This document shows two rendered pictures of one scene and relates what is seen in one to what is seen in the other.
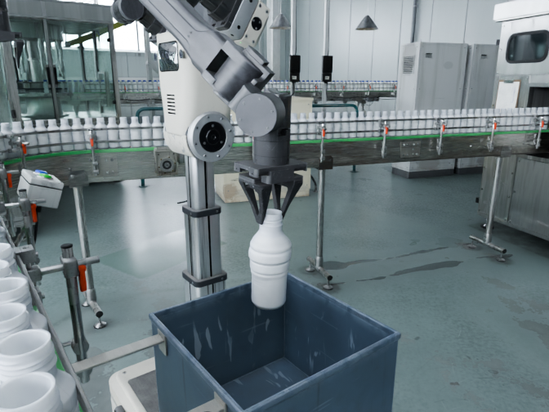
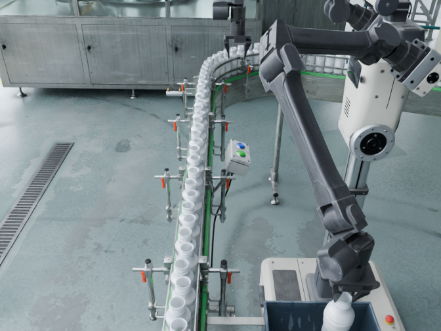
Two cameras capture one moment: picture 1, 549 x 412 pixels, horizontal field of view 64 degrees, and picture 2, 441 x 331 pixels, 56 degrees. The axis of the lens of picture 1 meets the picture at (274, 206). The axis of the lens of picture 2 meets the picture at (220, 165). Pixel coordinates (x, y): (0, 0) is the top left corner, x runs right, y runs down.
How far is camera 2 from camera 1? 61 cm
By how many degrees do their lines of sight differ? 37
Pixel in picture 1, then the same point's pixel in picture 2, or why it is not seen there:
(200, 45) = (320, 192)
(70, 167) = not seen: hidden behind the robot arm
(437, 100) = not seen: outside the picture
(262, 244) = (331, 314)
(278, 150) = (352, 274)
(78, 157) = not seen: hidden behind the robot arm
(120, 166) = (319, 88)
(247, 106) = (327, 261)
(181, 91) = (355, 106)
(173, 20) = (309, 167)
